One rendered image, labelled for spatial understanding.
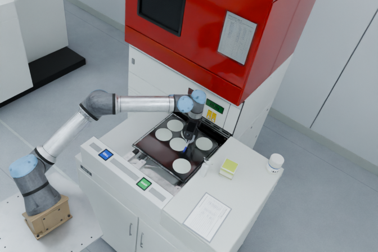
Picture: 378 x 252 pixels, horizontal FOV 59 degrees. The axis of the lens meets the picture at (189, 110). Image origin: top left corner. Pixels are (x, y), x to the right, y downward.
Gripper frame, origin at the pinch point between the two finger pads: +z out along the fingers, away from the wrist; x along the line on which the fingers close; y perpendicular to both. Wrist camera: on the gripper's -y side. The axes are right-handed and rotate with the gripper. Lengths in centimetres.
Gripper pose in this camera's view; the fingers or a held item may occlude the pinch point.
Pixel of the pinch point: (188, 142)
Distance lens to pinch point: 192.0
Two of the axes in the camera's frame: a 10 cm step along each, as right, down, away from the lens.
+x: -9.3, -3.4, 1.6
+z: -1.4, 7.2, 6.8
